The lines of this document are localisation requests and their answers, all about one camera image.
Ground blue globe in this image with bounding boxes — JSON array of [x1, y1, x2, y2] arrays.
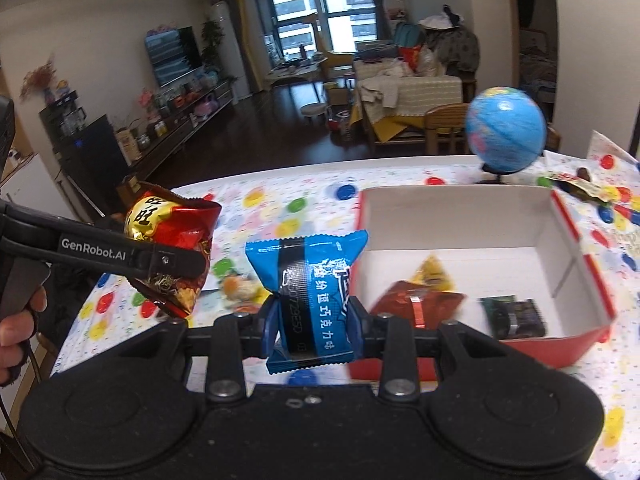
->
[[465, 87, 547, 186]]

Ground dark TV cabinet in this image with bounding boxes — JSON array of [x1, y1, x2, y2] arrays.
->
[[125, 80, 236, 166]]

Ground red and gold snack packet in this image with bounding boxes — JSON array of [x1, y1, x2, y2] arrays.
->
[[122, 180, 223, 318]]

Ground clear packet with pastry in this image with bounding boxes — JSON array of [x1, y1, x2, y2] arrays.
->
[[220, 271, 271, 307]]

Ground dried flowers in vase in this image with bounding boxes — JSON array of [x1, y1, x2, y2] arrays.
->
[[20, 60, 56, 106]]

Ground sofa with cream cover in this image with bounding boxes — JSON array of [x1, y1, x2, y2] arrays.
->
[[352, 57, 463, 146]]

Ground red foil snack packet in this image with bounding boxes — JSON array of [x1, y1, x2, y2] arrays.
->
[[370, 280, 466, 331]]

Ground television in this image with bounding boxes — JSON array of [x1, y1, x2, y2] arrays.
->
[[145, 26, 203, 88]]

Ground blue snack packet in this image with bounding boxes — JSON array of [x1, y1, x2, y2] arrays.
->
[[245, 230, 368, 375]]

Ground balloon-print tablecloth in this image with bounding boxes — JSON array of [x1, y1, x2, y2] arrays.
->
[[50, 130, 640, 466]]

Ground yellow snack packet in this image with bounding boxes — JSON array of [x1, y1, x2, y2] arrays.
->
[[410, 255, 456, 292]]

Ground brown and yellow curtain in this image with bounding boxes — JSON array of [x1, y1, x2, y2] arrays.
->
[[227, 0, 263, 93]]

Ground black snack packet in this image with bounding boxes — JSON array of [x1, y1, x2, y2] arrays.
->
[[477, 296, 548, 339]]

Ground flat colourful snack packet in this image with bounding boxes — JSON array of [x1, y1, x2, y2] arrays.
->
[[545, 172, 613, 203]]

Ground yellow armchair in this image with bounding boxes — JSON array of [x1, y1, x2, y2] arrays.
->
[[305, 10, 353, 78]]

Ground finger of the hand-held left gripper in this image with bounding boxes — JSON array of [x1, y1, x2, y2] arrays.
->
[[0, 200, 211, 282], [131, 277, 189, 320]]

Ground green potted plant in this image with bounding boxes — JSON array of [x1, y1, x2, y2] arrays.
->
[[200, 17, 226, 68]]

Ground black cabinet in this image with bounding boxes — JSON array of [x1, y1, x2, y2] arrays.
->
[[40, 92, 133, 216]]

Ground person's left hand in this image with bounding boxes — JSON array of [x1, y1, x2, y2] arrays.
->
[[0, 295, 48, 387]]

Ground red cardboard box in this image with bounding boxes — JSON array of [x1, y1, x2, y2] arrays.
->
[[347, 185, 616, 381]]

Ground pile of clothes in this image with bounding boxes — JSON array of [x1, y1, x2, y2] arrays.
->
[[417, 4, 481, 78]]

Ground white standing air conditioner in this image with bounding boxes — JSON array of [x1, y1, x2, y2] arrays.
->
[[210, 1, 248, 101]]

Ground large window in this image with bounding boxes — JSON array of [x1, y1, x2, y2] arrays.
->
[[250, 0, 381, 56]]

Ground teal armchair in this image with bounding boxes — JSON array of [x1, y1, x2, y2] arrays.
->
[[394, 22, 421, 51]]

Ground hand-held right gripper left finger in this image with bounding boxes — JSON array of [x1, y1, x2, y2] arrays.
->
[[114, 294, 281, 403]]

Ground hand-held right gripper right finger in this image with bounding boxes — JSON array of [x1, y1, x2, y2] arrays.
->
[[346, 296, 521, 403]]

